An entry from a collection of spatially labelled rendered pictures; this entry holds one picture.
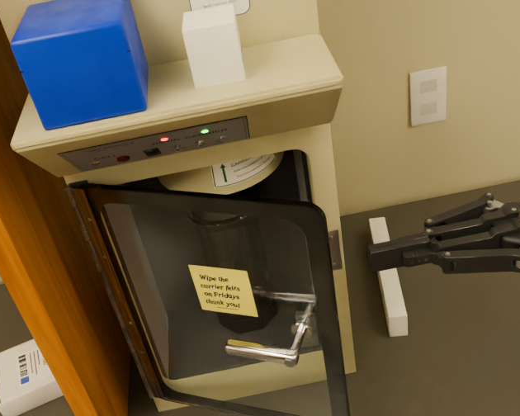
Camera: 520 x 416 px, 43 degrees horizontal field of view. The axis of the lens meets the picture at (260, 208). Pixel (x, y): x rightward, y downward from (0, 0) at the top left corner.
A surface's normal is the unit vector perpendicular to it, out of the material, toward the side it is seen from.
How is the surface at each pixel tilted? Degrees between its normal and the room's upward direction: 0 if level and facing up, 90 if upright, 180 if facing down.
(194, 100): 0
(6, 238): 90
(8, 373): 0
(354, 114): 90
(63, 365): 90
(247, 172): 66
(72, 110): 90
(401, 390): 0
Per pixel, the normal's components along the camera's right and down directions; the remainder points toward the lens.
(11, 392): -0.15, -0.79
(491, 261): -0.11, 0.60
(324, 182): 0.12, 0.58
